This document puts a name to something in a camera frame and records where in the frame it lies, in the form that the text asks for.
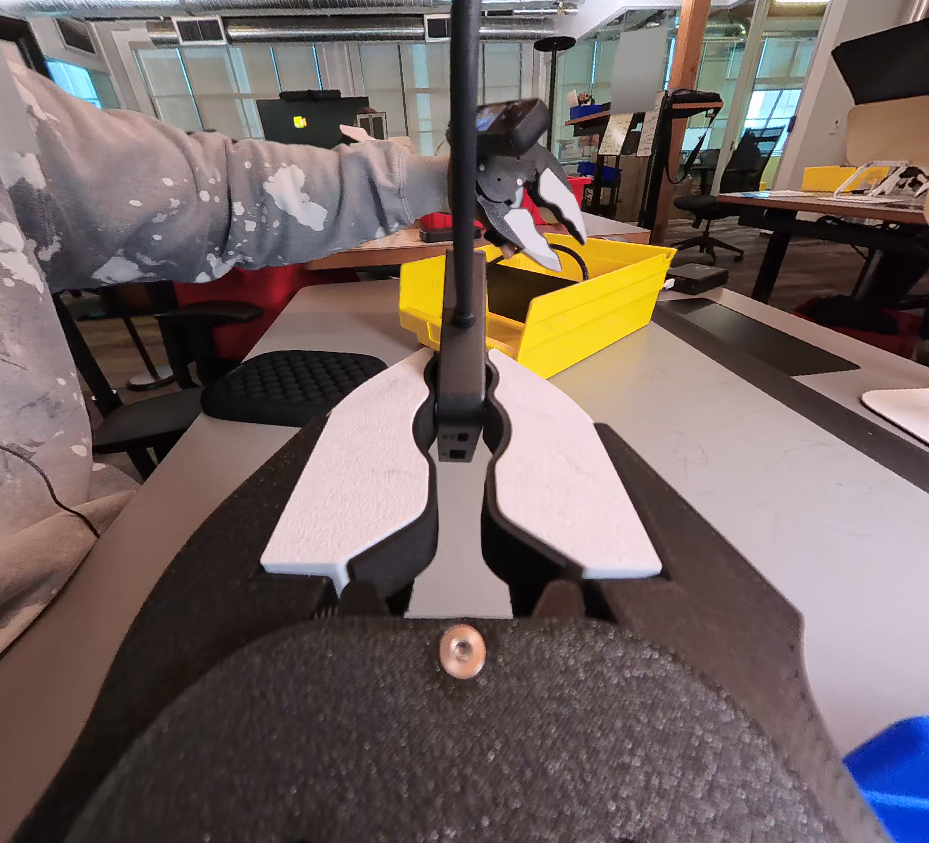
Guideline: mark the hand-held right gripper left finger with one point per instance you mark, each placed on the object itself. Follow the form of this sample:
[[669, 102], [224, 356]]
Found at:
[[355, 480]]

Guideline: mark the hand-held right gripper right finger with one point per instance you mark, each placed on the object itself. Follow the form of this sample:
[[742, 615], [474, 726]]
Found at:
[[566, 495]]

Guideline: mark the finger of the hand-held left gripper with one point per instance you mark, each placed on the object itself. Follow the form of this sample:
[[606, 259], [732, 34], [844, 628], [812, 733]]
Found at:
[[531, 233], [560, 197]]

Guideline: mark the yellow plastic bin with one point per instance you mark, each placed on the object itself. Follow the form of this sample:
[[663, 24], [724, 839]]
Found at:
[[580, 320]]

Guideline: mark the small black adapter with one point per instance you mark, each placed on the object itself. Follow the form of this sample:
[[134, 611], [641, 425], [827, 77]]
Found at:
[[461, 364]]

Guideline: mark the blue plastic bin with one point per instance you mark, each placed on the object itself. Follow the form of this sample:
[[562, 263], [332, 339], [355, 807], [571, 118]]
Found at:
[[893, 785]]

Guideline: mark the person's left forearm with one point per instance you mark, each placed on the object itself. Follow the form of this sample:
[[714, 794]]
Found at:
[[218, 204]]

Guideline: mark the black bin divider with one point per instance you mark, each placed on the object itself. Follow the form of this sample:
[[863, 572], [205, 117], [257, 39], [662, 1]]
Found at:
[[522, 295]]

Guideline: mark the metal rack with blue bins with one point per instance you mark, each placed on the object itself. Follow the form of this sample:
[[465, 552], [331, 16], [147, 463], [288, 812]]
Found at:
[[591, 114]]

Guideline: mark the flat black case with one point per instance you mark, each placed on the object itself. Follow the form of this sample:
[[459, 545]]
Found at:
[[435, 236]]

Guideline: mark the black standing desk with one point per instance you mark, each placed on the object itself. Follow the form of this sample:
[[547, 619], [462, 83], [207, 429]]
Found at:
[[657, 168]]

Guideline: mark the black padded chair armrest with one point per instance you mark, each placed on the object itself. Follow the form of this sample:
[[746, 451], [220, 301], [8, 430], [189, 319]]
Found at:
[[290, 386]]

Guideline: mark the small black box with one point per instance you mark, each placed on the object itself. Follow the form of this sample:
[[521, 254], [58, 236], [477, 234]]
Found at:
[[697, 277]]

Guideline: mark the black office chair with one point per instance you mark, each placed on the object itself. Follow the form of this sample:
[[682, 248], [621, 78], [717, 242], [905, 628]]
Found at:
[[210, 313], [740, 168]]

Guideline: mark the black television screen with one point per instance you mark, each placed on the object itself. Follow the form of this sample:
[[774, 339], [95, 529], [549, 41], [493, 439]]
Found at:
[[334, 125]]

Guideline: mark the wooden top desk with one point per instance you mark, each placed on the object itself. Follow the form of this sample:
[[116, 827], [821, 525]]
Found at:
[[798, 203]]

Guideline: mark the small yellow bin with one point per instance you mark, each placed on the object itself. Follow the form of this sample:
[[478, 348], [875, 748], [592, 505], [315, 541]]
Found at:
[[827, 179]]

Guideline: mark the red fabric bag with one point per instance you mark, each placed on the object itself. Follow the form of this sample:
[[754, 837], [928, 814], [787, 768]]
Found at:
[[834, 342]]

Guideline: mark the white folding stand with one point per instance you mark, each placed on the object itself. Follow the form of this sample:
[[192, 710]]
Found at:
[[903, 411], [871, 174]]

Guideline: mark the wooden board with black panel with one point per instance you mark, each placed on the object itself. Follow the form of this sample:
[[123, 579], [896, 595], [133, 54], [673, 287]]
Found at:
[[885, 67]]

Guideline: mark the wooden support post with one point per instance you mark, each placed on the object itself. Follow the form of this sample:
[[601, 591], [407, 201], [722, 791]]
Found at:
[[689, 23]]

